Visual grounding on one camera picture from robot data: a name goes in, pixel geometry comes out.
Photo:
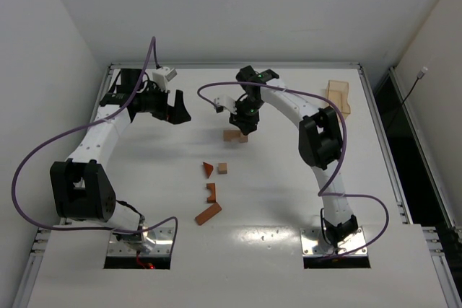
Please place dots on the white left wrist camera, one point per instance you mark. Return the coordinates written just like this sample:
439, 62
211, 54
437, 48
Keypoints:
162, 76

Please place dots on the translucent orange plastic box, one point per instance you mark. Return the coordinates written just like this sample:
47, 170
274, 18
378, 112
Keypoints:
338, 92

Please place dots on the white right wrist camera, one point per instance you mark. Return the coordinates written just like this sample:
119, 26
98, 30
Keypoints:
225, 102

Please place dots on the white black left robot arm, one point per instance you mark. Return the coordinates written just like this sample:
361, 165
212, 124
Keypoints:
81, 189

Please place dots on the red-brown arch wood block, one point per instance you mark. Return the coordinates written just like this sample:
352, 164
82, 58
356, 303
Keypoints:
211, 187

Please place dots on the light wood cube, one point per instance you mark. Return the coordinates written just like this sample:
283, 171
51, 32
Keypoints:
222, 168
243, 139
228, 135

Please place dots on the red-brown triangle wood block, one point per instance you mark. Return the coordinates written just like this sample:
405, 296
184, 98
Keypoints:
208, 169

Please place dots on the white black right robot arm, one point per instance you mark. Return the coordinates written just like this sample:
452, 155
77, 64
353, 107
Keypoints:
320, 143

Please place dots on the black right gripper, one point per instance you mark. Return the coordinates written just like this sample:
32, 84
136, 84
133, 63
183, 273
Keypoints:
244, 120

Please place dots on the red-brown long wood block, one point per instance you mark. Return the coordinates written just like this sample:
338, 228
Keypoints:
208, 213

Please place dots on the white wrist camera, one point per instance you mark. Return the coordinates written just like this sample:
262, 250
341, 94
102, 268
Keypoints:
162, 76
225, 102

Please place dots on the metal base plate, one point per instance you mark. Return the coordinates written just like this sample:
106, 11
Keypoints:
314, 246
155, 243

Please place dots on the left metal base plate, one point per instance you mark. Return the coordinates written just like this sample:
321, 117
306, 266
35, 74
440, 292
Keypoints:
155, 243

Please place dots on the aluminium table frame rail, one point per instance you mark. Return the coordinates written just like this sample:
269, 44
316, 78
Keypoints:
279, 65

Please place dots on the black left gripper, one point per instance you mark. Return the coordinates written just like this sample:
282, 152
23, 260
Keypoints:
164, 104

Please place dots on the light long wood block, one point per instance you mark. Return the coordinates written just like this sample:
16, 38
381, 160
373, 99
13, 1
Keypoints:
236, 135

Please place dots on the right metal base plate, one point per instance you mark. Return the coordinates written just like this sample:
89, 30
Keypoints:
314, 246

